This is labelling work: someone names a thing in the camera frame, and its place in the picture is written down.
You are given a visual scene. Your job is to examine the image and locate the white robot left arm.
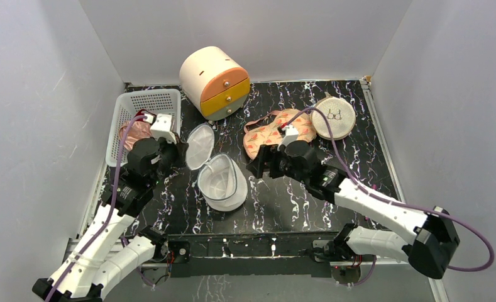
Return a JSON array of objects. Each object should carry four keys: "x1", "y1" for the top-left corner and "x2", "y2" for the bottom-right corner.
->
[{"x1": 32, "y1": 137, "x2": 189, "y2": 301}]

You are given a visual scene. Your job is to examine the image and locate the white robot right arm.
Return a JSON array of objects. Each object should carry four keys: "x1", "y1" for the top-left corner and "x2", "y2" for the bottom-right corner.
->
[{"x1": 246, "y1": 140, "x2": 460, "y2": 279}]

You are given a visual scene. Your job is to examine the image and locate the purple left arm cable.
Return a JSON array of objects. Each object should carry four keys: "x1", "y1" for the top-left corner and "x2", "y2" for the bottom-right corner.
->
[{"x1": 43, "y1": 114, "x2": 155, "y2": 302}]

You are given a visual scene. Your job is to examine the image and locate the white mesh laundry bag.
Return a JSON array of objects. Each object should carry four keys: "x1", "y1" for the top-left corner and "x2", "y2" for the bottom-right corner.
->
[{"x1": 185, "y1": 123, "x2": 248, "y2": 212}]

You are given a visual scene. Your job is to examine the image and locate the red bra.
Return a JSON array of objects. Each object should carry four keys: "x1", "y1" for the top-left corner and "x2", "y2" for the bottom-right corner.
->
[{"x1": 135, "y1": 109, "x2": 154, "y2": 121}]

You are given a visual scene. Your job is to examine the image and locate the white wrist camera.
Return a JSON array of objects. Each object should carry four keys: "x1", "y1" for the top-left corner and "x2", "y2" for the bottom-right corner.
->
[
  {"x1": 278, "y1": 124, "x2": 299, "y2": 150},
  {"x1": 143, "y1": 113, "x2": 177, "y2": 144}
]

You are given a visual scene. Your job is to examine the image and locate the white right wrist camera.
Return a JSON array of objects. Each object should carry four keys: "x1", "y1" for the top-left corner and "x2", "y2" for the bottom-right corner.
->
[{"x1": 278, "y1": 124, "x2": 299, "y2": 150}]

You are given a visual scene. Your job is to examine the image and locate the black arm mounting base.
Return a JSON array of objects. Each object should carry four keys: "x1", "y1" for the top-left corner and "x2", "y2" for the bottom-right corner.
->
[{"x1": 126, "y1": 233, "x2": 378, "y2": 279}]

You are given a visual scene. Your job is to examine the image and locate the white plastic basket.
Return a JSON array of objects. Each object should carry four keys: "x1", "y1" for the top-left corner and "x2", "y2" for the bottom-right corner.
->
[{"x1": 105, "y1": 89, "x2": 182, "y2": 167}]

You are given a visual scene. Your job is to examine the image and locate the cream round drawer cabinet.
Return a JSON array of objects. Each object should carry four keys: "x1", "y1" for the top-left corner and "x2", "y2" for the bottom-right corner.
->
[{"x1": 179, "y1": 46, "x2": 250, "y2": 121}]

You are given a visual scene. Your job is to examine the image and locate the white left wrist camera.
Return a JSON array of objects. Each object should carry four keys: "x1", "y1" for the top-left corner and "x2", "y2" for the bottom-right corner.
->
[{"x1": 143, "y1": 113, "x2": 177, "y2": 144}]

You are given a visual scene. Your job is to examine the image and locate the floral peach bra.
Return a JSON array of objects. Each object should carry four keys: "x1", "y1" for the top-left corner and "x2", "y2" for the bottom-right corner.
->
[{"x1": 243, "y1": 109, "x2": 317, "y2": 159}]

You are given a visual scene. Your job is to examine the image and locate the round beige mesh pouch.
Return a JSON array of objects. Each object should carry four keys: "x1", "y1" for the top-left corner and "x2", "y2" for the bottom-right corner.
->
[{"x1": 309, "y1": 92, "x2": 356, "y2": 140}]

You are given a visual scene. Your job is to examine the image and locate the pink bra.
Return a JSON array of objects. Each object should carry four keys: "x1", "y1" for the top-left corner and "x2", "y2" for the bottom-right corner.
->
[{"x1": 123, "y1": 121, "x2": 152, "y2": 152}]

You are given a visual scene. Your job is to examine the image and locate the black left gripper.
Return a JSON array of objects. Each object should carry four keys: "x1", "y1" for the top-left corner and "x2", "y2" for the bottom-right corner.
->
[{"x1": 148, "y1": 133, "x2": 189, "y2": 187}]

